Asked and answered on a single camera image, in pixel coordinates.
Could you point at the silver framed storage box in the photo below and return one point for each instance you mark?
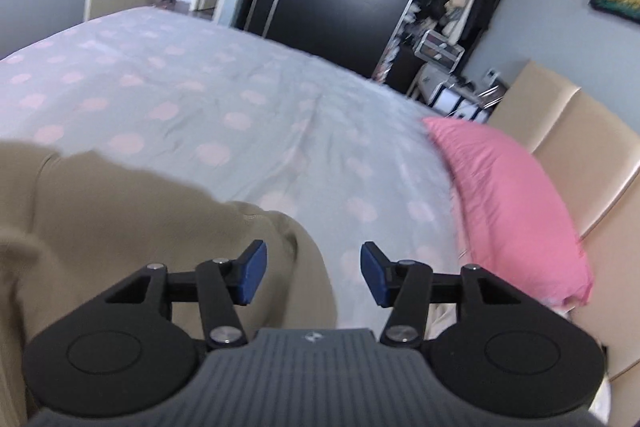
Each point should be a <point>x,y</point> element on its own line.
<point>442,49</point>

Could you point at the pink garment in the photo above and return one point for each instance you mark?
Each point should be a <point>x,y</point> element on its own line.
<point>500,187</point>

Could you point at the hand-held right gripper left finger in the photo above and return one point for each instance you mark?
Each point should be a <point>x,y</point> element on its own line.
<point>252,272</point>

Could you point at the beige fleece hoodie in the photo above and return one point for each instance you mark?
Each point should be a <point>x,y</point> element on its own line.
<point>125,217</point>

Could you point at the black sliding wardrobe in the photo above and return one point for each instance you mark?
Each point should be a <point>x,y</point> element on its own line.
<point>340,7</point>

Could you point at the grey pink-dotted bed cover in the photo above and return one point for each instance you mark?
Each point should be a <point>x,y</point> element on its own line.
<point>225,72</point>

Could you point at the beige padded headboard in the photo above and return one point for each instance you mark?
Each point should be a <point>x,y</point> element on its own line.
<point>590,147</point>

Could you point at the white wall thermostat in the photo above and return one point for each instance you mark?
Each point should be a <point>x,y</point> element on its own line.
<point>491,77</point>

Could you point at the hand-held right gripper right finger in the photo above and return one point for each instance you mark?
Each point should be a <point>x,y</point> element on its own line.
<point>372,274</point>

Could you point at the white drawer unit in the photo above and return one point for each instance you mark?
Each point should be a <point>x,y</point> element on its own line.
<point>450,99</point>

